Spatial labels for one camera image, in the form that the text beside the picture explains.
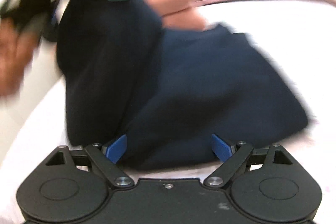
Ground navy striped track pants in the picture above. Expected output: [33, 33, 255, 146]
[56, 0, 308, 170]

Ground person's left hand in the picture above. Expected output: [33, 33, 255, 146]
[1, 18, 39, 98]

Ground pink folded quilt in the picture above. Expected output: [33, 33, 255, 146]
[145, 0, 206, 31]

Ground floral white bedspread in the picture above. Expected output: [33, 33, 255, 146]
[1, 0, 335, 223]

